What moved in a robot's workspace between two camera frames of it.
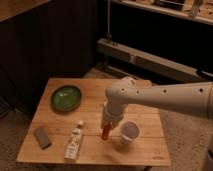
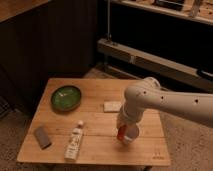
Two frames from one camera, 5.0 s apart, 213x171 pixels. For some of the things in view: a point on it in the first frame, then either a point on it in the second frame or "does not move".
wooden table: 66,128 does not move
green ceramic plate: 66,98 does not move
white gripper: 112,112 -> 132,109
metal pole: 108,35 does not move
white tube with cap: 72,148 does not move
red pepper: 105,131 -> 121,132
